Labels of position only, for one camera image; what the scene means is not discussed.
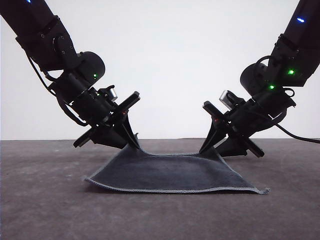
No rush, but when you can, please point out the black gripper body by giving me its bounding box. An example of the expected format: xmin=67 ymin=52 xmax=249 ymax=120
xmin=202 ymin=87 xmax=298 ymax=159
xmin=56 ymin=73 xmax=141 ymax=149

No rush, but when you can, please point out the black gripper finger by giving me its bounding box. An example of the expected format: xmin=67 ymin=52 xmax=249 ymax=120
xmin=214 ymin=136 xmax=249 ymax=159
xmin=90 ymin=124 xmax=130 ymax=151
xmin=119 ymin=113 xmax=141 ymax=151
xmin=198 ymin=119 xmax=228 ymax=155

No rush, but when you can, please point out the purple towel with grey hem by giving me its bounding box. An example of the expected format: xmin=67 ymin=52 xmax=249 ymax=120
xmin=83 ymin=143 xmax=271 ymax=195

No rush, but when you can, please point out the grey table cloth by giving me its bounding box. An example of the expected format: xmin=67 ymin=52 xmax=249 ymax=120
xmin=0 ymin=138 xmax=320 ymax=240

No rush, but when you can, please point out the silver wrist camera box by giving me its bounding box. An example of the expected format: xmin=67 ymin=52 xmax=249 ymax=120
xmin=218 ymin=89 xmax=241 ymax=109
xmin=99 ymin=84 xmax=119 ymax=104

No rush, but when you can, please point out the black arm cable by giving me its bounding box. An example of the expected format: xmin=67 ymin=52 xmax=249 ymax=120
xmin=276 ymin=122 xmax=320 ymax=144

